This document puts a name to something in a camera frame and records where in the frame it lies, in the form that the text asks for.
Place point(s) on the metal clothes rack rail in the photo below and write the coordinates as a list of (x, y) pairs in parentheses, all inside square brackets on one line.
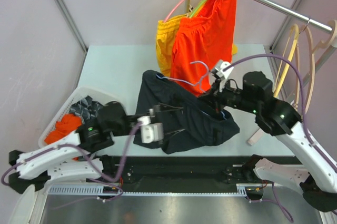
[(294, 14)]

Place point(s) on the orange shorts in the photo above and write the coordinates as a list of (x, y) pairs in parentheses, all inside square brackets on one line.
[(201, 42)]

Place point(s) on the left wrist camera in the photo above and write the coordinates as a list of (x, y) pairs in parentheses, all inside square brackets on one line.
[(150, 132)]

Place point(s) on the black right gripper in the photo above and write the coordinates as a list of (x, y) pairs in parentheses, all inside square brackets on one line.
[(215, 97)]

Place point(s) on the orange cloth in basket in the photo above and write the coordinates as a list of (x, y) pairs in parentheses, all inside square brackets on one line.
[(64, 127)]

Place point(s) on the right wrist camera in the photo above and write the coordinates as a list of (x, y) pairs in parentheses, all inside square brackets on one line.
[(222, 69)]

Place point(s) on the white plastic basket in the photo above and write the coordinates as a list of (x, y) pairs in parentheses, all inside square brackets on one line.
[(78, 94)]

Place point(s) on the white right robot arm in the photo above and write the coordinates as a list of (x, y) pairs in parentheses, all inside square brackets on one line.
[(316, 182)]

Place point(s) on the yellow hanger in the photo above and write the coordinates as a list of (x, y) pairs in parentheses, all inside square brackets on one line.
[(288, 53)]

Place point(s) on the patterned dark clothes in basket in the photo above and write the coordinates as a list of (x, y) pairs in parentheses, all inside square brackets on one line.
[(86, 108)]

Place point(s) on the yellow shorts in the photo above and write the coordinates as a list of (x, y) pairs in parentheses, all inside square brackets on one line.
[(165, 37)]

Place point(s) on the dark navy shorts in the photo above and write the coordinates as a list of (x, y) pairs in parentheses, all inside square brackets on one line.
[(203, 127)]

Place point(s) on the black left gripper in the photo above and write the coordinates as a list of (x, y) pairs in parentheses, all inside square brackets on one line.
[(161, 108)]

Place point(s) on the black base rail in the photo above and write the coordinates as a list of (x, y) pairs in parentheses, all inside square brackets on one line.
[(187, 175)]

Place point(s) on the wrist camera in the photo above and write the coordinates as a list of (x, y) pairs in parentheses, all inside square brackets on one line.
[(150, 132), (222, 69)]

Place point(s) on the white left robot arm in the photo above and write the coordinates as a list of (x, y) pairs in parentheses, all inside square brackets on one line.
[(70, 158)]

